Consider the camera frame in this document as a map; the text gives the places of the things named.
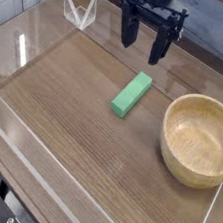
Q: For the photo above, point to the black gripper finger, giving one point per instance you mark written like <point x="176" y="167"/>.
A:
<point x="161" y="44"/>
<point x="130" y="25"/>

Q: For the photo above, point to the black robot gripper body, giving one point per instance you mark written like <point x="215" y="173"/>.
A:
<point x="157" y="13"/>

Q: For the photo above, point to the green rectangular block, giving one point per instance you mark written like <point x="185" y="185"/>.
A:
<point x="130" y="94"/>

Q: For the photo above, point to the wooden bowl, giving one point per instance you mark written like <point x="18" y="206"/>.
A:
<point x="192" y="140"/>

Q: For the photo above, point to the black metal table leg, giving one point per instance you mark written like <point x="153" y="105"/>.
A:
<point x="11" y="209"/>

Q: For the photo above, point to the clear acrylic corner bracket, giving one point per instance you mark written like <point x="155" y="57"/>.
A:
<point x="79" y="16"/>

